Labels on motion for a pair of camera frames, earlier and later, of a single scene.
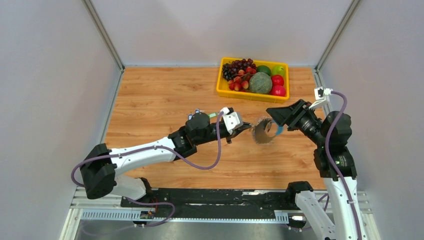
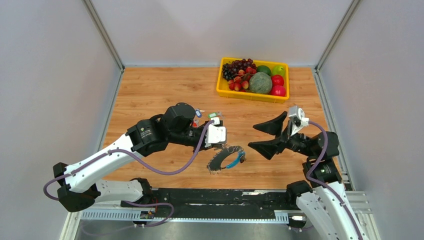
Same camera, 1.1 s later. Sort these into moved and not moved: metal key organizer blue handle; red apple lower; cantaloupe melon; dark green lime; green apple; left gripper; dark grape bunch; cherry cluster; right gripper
Moved: metal key organizer blue handle; left gripper; right gripper
Not moved: green apple; dark green lime; red apple lower; dark grape bunch; cantaloupe melon; cherry cluster
